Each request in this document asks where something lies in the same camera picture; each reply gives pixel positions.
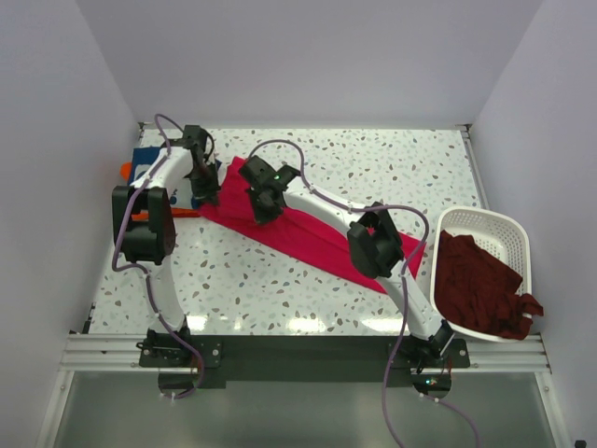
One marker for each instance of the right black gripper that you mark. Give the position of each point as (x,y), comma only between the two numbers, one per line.
(262,216)

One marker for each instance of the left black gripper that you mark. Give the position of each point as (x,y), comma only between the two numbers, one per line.
(209,192)

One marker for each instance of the pink t shirt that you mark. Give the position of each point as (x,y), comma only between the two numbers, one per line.
(294,233)

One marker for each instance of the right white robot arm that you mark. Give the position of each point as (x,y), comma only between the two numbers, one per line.
(375,247)

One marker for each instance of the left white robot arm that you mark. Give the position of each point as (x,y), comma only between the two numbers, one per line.
(143,220)

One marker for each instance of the folded blue t shirt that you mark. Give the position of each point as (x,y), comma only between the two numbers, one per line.
(140,163)

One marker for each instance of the folded orange t shirt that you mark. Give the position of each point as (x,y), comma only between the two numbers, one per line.
(125,173)

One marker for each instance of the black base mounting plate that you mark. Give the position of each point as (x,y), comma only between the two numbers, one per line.
(214,361)

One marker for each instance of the dark red t shirt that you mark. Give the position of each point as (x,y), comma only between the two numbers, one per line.
(476,291)

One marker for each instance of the white laundry basket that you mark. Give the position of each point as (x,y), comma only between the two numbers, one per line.
(501,236)

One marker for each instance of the silver aluminium frame rail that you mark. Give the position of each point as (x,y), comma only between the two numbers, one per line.
(97,352)

